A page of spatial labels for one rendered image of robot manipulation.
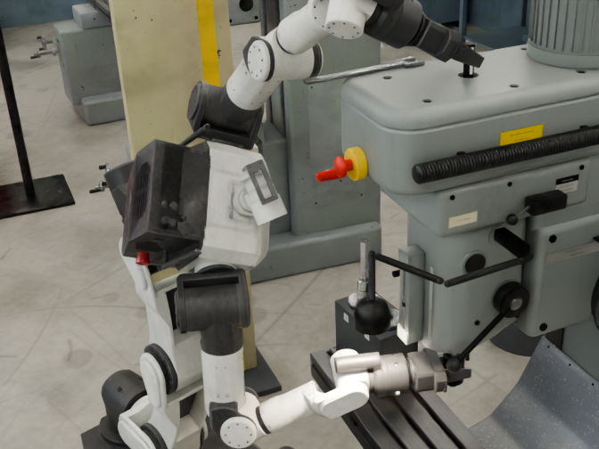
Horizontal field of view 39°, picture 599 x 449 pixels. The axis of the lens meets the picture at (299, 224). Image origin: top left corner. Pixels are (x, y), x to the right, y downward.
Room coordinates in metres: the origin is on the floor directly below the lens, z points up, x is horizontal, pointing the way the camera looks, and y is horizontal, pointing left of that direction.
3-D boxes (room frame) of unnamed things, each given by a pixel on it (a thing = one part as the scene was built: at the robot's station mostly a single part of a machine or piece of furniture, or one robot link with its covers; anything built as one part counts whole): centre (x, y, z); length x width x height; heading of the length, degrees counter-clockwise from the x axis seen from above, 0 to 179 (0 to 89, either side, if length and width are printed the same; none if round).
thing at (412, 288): (1.47, -0.22, 1.45); 0.04 x 0.04 x 0.21; 21
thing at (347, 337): (1.89, -0.19, 1.04); 0.22 x 0.12 x 0.20; 28
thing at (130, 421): (1.99, 0.43, 0.68); 0.21 x 0.20 x 0.13; 39
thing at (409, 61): (1.55, -0.13, 1.89); 0.24 x 0.04 x 0.01; 114
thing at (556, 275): (1.58, -0.50, 1.47); 0.24 x 0.19 x 0.26; 21
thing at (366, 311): (1.41, -0.13, 1.45); 0.07 x 0.07 x 0.06
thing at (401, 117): (1.51, -0.34, 1.81); 0.47 x 0.26 x 0.16; 111
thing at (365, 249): (1.93, -0.17, 1.26); 0.03 x 0.03 x 0.11
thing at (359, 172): (1.42, -0.11, 1.76); 0.06 x 0.02 x 0.06; 21
